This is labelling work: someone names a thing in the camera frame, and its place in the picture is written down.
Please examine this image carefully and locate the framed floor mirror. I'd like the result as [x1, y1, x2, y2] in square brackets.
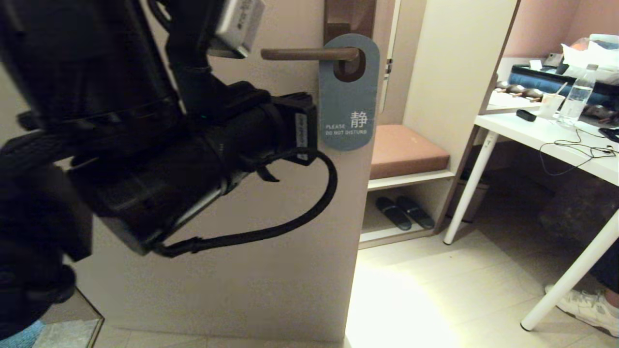
[34, 288, 104, 348]

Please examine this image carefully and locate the brown glossy object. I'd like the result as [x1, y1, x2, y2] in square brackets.
[496, 81, 546, 103]

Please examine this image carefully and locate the white plastic bag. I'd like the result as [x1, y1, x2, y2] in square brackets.
[561, 35, 619, 87]

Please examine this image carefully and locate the dark trouser leg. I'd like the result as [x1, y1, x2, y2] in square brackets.
[591, 249, 619, 310]

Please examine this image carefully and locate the dark blue slipper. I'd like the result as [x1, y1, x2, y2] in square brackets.
[397, 196, 435, 231]
[376, 197, 413, 232]

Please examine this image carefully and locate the beige waste bin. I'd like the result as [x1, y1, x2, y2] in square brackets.
[447, 172, 490, 224]

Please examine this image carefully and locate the brown metal door handle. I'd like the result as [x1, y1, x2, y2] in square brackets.
[261, 47, 362, 80]

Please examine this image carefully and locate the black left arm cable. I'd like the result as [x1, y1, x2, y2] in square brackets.
[154, 149, 338, 258]

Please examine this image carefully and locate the navy blue suitcase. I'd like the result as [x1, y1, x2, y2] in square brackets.
[508, 66, 619, 109]

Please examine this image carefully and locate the white table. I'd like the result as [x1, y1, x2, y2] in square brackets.
[443, 104, 619, 332]

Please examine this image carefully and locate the clear plastic water bottle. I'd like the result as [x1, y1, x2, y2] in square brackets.
[556, 65, 598, 128]

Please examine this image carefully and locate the brown bench cushion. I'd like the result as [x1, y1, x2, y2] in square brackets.
[370, 125, 450, 180]

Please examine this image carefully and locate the white paper sheet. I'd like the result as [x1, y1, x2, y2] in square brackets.
[486, 92, 541, 116]

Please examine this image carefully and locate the white paper cup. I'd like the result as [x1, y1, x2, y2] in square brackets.
[538, 94, 565, 120]

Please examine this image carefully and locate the thin black earphone cable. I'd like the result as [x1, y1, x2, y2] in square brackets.
[538, 127, 619, 177]

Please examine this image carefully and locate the cream bench shelf unit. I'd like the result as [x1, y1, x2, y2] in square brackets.
[359, 0, 522, 250]

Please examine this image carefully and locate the beige wooden door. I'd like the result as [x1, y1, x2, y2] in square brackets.
[0, 0, 398, 345]

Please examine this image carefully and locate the light grey door hanger sign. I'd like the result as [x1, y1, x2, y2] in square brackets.
[318, 34, 381, 151]

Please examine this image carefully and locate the white sneaker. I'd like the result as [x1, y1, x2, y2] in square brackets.
[545, 284, 619, 339]

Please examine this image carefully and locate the brown metal lock plate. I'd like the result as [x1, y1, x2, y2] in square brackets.
[324, 0, 378, 83]

